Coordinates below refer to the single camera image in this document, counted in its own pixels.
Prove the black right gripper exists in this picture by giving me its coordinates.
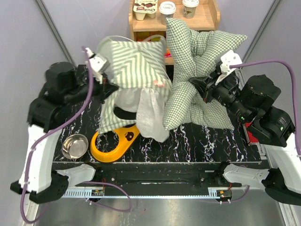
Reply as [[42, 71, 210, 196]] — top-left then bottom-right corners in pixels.
[[190, 67, 253, 121]]

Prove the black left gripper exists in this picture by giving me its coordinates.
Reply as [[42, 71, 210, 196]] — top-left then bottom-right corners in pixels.
[[65, 70, 120, 105]]

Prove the green checked pet cushion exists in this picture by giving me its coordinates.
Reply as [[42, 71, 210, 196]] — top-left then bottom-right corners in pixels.
[[162, 17, 248, 131]]

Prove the green striped pet tent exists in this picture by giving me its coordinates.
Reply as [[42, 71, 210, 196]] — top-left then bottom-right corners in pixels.
[[96, 35, 174, 143]]

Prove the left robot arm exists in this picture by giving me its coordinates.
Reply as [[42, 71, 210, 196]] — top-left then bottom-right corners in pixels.
[[10, 62, 102, 204]]

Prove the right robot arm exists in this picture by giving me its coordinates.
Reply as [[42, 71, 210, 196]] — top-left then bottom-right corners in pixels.
[[189, 72, 301, 206]]

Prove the orange snack box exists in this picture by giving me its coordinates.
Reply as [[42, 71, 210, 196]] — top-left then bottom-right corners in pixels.
[[165, 48, 171, 58]]

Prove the yellow double bowl holder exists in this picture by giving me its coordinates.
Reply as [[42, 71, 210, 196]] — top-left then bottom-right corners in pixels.
[[90, 125, 140, 163]]

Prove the yellow green sponge stack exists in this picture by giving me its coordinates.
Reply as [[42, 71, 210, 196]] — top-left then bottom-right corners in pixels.
[[136, 32, 151, 41]]

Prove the wooden shelf unit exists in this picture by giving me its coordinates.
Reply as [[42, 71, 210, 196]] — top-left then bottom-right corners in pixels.
[[128, 0, 222, 65]]

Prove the paper coffee cup right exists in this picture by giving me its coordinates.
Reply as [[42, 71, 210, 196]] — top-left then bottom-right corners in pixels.
[[182, 0, 199, 19]]

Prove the paper coffee cup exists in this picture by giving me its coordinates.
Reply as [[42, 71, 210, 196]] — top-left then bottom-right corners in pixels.
[[182, 0, 199, 19], [159, 1, 176, 25]]

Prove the red snack box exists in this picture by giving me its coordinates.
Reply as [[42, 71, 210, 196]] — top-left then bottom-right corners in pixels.
[[243, 123, 259, 146]]

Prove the paper coffee cup left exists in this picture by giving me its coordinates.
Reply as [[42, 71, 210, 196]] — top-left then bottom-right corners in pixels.
[[159, 1, 176, 25]]

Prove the chobani yogurt pack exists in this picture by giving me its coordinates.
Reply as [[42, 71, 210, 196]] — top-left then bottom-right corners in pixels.
[[133, 0, 158, 21]]

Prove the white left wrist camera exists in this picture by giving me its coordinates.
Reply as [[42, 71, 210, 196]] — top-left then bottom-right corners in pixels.
[[84, 48, 110, 84]]

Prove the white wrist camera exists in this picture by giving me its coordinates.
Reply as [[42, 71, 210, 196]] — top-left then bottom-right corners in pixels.
[[84, 48, 110, 84], [215, 50, 242, 85]]

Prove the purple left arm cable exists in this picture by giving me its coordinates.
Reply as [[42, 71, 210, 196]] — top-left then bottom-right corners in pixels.
[[20, 46, 134, 224]]

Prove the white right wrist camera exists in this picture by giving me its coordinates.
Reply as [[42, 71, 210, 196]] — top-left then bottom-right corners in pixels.
[[215, 50, 242, 85]]

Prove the aluminium frame post right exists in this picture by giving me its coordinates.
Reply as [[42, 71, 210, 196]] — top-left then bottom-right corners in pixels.
[[243, 0, 282, 63]]

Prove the aluminium frame post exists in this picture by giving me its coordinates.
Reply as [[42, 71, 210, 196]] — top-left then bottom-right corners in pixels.
[[243, 0, 282, 63], [34, 0, 77, 67]]

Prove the white cable duct rail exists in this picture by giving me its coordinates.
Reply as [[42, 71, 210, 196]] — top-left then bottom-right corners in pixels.
[[63, 186, 232, 200]]

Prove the aluminium frame post left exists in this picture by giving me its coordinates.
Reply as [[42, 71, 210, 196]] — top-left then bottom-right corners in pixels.
[[34, 0, 77, 67]]

